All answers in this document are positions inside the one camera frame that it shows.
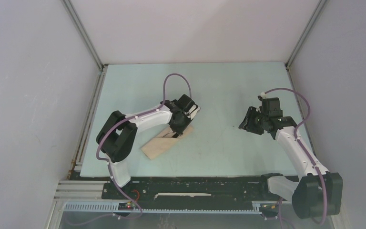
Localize right aluminium corner post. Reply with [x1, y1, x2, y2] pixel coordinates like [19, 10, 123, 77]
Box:
[285, 0, 329, 71]

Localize left aluminium corner post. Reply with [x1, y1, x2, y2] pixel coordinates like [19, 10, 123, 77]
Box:
[61, 0, 104, 71]

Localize aluminium corner post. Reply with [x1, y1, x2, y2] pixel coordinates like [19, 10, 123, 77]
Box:
[285, 0, 329, 71]
[61, 0, 104, 71]

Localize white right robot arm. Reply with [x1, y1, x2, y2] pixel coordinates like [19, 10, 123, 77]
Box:
[239, 92, 343, 220]

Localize white cable duct strip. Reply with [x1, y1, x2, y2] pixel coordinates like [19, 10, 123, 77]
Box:
[63, 202, 261, 214]

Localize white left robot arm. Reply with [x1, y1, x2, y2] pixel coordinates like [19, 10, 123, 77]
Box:
[96, 94, 201, 199]

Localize beige cloth napkin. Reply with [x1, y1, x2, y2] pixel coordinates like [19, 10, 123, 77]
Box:
[141, 125, 194, 160]

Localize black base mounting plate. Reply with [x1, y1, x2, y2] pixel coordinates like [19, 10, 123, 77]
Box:
[102, 176, 279, 211]

